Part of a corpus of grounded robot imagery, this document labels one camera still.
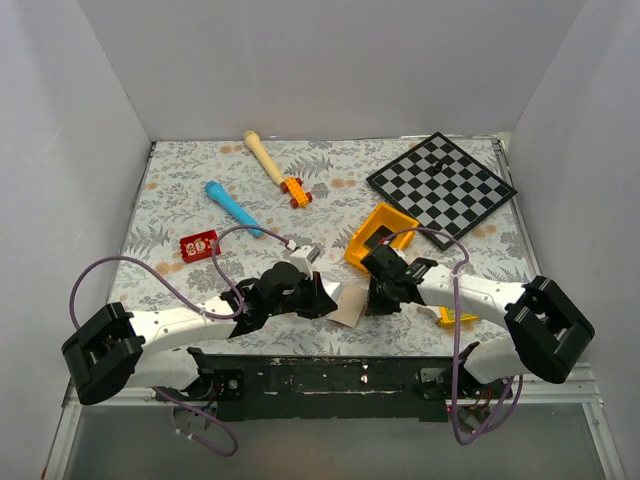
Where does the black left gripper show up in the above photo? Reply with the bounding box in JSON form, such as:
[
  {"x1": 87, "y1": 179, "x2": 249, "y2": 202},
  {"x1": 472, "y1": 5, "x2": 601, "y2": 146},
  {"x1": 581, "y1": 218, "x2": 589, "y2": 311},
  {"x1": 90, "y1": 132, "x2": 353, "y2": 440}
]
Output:
[{"x1": 266, "y1": 270, "x2": 338, "y2": 320}]

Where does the blue toy microphone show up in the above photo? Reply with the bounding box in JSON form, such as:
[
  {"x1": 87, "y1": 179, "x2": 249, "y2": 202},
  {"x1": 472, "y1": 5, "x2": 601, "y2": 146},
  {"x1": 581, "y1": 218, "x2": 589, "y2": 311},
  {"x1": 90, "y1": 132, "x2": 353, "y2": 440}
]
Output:
[{"x1": 204, "y1": 181, "x2": 263, "y2": 238}]

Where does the yellow plastic bin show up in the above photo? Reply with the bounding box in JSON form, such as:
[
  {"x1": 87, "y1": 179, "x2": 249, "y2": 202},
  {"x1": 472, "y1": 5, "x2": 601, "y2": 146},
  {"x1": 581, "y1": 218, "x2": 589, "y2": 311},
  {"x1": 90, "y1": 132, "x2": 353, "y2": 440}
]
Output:
[{"x1": 344, "y1": 202, "x2": 419, "y2": 275}]

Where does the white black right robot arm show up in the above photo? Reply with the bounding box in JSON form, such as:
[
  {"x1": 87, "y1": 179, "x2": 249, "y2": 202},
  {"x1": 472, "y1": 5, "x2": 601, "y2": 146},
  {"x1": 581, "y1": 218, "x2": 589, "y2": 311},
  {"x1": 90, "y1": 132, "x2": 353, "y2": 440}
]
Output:
[{"x1": 361, "y1": 244, "x2": 595, "y2": 398}]

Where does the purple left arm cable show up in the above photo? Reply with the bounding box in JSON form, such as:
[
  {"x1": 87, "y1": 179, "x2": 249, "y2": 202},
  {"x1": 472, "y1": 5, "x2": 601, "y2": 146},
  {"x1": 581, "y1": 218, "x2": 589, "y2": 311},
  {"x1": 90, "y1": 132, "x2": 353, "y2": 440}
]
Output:
[{"x1": 69, "y1": 225, "x2": 296, "y2": 458}]

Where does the orange toy car chassis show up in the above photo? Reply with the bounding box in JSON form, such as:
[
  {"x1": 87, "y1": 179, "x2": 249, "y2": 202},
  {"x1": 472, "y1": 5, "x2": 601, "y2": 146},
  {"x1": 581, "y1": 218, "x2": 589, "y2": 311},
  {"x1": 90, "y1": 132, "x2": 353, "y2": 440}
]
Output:
[{"x1": 279, "y1": 177, "x2": 313, "y2": 209}]

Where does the black credit card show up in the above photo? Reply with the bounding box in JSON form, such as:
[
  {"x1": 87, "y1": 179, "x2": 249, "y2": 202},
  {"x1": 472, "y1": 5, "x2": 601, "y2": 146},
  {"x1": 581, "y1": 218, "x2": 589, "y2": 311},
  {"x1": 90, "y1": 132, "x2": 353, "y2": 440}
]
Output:
[{"x1": 364, "y1": 225, "x2": 392, "y2": 250}]

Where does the floral patterned table mat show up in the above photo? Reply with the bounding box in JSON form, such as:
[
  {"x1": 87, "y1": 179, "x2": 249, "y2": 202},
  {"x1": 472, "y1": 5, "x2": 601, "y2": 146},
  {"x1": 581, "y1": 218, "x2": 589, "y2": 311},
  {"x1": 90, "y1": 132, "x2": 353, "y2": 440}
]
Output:
[{"x1": 108, "y1": 138, "x2": 539, "y2": 356}]

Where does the black silver chessboard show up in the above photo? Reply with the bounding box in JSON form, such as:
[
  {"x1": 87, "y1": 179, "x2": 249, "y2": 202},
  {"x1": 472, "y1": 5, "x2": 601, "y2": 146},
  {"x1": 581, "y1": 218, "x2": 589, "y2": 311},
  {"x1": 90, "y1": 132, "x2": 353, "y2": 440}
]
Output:
[{"x1": 366, "y1": 132, "x2": 516, "y2": 240}]

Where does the colourful toy block cluster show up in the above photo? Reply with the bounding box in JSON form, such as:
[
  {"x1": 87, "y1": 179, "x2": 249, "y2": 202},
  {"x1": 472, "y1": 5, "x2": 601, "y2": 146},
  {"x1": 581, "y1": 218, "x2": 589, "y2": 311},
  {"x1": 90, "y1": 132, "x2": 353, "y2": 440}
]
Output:
[{"x1": 417, "y1": 306, "x2": 480, "y2": 329}]

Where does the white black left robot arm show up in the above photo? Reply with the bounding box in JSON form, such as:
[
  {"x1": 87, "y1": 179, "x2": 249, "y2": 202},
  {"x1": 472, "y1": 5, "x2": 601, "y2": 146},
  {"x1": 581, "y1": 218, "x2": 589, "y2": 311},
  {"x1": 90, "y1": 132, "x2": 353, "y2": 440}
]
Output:
[{"x1": 62, "y1": 262, "x2": 341, "y2": 405}]

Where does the aluminium frame rail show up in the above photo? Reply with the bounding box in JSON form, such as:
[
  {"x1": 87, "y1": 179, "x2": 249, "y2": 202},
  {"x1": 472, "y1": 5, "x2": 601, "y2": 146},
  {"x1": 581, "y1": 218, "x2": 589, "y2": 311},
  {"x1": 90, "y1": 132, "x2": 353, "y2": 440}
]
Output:
[{"x1": 42, "y1": 363, "x2": 176, "y2": 476}]

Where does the cream toy microphone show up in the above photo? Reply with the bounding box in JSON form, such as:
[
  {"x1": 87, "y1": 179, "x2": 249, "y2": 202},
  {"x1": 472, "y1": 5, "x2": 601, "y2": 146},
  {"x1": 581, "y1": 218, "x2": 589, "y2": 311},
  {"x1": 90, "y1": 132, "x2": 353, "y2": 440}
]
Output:
[{"x1": 243, "y1": 130, "x2": 285, "y2": 186}]

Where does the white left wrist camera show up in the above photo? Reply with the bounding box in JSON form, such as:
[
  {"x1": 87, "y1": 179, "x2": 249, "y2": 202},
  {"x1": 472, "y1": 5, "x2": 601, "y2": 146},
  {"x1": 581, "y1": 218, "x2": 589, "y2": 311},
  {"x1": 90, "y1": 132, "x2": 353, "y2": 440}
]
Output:
[{"x1": 289, "y1": 245, "x2": 321, "y2": 277}]

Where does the red printed toy block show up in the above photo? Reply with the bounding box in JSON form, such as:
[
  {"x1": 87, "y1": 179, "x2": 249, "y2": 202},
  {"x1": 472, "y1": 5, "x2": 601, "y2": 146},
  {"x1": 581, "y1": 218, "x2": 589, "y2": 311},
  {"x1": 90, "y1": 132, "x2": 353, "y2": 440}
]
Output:
[{"x1": 179, "y1": 230, "x2": 218, "y2": 263}]

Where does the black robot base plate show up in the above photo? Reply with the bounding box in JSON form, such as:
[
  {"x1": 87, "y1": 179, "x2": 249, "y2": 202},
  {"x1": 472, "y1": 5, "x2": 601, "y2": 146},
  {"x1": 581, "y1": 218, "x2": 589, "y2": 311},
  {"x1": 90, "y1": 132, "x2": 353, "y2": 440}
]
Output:
[{"x1": 166, "y1": 347, "x2": 452, "y2": 422}]

